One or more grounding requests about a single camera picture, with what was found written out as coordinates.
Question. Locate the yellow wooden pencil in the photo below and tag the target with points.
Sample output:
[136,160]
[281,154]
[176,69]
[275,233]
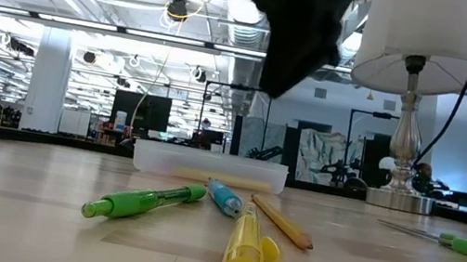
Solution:
[284,224]

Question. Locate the green mechanical pencil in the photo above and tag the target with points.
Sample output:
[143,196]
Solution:
[133,202]

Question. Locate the clear plastic pencil box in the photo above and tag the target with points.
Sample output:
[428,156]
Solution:
[209,165]

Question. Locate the white cabinet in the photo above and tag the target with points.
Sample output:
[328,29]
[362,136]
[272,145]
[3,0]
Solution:
[74,122]

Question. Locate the white round object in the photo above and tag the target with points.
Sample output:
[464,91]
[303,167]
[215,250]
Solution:
[386,163]

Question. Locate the grey crumpled sheet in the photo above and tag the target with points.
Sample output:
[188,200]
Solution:
[319,156]

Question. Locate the black aluminium table frame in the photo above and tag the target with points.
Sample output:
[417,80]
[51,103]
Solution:
[48,140]

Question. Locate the long white light strip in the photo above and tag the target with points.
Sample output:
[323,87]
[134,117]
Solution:
[90,25]

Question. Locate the white column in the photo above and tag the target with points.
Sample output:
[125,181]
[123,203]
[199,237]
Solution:
[48,83]

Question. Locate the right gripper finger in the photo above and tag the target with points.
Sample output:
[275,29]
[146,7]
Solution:
[297,56]

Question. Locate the black metal frame stand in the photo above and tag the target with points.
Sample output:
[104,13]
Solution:
[374,114]

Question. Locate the black background robot arm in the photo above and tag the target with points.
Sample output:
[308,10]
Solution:
[340,171]
[265,153]

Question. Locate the person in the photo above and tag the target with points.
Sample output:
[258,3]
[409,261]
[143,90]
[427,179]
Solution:
[206,123]
[423,170]

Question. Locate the white bottle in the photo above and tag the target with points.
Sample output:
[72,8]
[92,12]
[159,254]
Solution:
[120,122]

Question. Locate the black monitor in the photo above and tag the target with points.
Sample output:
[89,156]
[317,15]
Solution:
[151,113]

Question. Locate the table lamp white shade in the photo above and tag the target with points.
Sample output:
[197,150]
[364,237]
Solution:
[417,38]

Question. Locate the black hanging device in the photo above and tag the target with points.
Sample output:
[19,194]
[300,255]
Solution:
[177,8]

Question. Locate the silver ventilation duct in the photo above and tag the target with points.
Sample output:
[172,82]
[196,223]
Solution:
[248,39]

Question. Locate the blue pen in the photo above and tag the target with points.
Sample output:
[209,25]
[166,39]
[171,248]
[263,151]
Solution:
[227,200]

